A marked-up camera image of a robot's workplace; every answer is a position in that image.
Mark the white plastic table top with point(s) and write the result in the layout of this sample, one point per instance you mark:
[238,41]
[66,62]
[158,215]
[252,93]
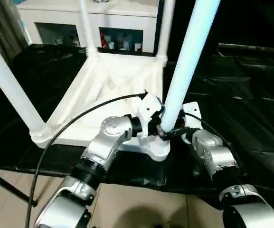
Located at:
[103,83]

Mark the white plastic table leg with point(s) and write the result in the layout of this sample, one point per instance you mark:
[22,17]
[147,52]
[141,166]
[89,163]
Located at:
[165,31]
[88,28]
[11,83]
[186,59]

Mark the black mat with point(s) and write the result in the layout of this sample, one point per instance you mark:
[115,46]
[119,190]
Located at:
[234,107]

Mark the small white jar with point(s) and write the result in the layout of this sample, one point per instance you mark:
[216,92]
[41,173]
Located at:
[138,47]

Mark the small red item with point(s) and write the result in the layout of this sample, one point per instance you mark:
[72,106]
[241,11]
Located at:
[102,40]

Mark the long black bar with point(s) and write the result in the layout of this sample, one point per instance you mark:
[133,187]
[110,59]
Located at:
[253,48]

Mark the white cabinet with glass doors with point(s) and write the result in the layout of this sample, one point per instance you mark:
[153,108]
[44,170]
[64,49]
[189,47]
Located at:
[117,19]

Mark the dark patterned small object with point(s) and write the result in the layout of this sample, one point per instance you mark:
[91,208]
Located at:
[100,1]

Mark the black work table leg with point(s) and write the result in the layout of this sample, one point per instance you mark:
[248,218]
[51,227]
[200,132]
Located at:
[13,190]

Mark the grey curtain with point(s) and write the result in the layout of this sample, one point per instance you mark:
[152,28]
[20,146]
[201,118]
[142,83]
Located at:
[3,28]

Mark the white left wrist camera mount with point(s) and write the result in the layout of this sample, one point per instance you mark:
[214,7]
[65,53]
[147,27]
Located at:
[148,104]

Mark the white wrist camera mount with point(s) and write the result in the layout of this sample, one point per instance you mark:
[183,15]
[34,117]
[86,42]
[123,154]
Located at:
[148,104]
[192,110]

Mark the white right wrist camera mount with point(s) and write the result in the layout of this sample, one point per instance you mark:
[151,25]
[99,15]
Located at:
[192,110]

